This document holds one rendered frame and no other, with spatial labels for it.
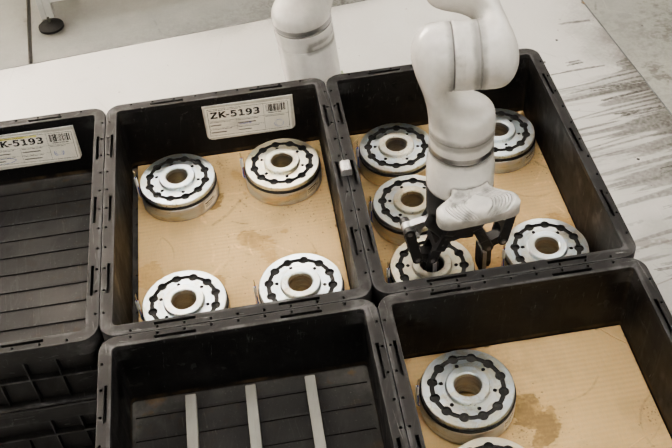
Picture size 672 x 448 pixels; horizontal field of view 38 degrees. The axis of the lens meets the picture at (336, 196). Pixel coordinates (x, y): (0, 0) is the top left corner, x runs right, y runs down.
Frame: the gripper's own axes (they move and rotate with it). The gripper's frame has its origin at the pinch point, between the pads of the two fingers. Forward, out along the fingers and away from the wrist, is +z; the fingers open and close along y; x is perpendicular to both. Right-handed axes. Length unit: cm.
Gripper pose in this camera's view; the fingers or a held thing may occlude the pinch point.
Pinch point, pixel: (456, 264)
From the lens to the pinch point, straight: 120.3
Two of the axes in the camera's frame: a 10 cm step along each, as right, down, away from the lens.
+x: 2.3, 6.7, -7.1
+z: 0.6, 7.1, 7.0
